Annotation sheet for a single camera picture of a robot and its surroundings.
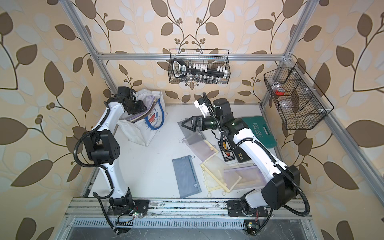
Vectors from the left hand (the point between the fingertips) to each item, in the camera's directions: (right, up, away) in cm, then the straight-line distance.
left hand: (140, 106), depth 94 cm
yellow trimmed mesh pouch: (+48, -40, -10) cm, 63 cm away
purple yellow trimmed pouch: (+40, -28, +2) cm, 49 cm away
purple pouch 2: (+67, -42, -10) cm, 79 cm away
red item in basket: (+81, +7, -13) cm, 83 cm away
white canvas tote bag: (+3, -13, -7) cm, 15 cm away
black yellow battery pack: (+59, -31, -3) cm, 67 cm away
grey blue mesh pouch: (+30, -41, -13) cm, 53 cm away
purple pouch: (+5, +3, +3) cm, 6 cm away
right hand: (+31, -11, -24) cm, 41 cm away
